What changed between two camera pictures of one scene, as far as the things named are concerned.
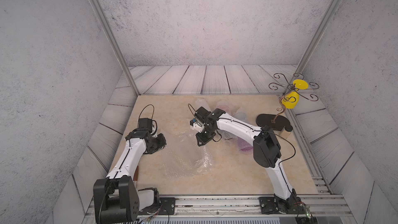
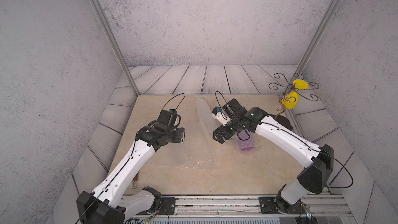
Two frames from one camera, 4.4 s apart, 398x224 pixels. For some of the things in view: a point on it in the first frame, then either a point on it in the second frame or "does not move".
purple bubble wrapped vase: x=243 y=144 does not move
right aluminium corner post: x=331 y=11 does not move
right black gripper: x=202 y=140 -> x=225 y=135
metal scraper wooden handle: x=136 y=176 does not move
